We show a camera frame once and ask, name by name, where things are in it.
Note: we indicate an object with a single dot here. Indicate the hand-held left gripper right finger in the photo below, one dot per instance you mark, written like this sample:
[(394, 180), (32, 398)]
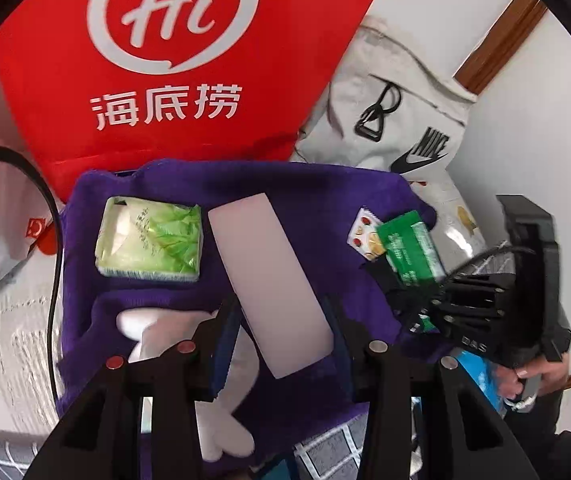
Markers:
[(341, 355)]

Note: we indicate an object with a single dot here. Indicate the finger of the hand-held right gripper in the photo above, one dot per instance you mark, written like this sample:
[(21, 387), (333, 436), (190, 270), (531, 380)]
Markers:
[(390, 287), (423, 320)]

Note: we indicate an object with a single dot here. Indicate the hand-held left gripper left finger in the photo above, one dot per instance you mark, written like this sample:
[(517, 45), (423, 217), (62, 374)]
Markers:
[(225, 355)]

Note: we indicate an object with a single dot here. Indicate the green sachet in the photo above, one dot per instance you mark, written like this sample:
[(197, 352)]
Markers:
[(410, 245)]

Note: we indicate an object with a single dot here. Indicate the fruit print wipe packet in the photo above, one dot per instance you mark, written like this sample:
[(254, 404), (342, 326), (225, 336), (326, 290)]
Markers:
[(361, 232)]

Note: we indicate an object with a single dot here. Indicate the white plush toy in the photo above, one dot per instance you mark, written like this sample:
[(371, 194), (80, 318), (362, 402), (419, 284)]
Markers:
[(215, 430)]

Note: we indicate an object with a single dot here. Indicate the white packet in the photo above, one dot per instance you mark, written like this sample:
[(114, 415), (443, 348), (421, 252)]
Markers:
[(270, 280)]

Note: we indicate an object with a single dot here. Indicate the green tissue pack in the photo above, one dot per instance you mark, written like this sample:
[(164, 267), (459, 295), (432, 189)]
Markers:
[(150, 240)]

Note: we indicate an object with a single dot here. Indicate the person's right hand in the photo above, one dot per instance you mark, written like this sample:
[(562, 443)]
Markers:
[(533, 372)]

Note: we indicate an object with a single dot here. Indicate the purple towel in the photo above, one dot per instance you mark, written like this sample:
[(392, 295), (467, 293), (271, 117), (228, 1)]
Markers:
[(285, 400)]

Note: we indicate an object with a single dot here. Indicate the blue tissue box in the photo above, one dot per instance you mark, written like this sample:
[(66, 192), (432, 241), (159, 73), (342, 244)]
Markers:
[(478, 375)]

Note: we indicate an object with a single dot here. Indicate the person's dark clothing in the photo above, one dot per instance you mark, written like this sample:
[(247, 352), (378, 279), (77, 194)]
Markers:
[(555, 440)]

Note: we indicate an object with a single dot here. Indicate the grey zip pouch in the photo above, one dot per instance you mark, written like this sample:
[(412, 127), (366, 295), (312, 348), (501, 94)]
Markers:
[(405, 100)]

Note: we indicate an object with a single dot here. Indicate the white plastic shopping bag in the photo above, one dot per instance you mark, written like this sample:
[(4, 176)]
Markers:
[(0, 230)]

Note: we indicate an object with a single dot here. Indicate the red paper bag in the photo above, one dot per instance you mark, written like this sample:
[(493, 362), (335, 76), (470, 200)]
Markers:
[(190, 60)]

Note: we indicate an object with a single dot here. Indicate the brown wooden door frame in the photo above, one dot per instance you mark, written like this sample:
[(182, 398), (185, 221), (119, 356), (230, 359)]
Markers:
[(500, 40)]

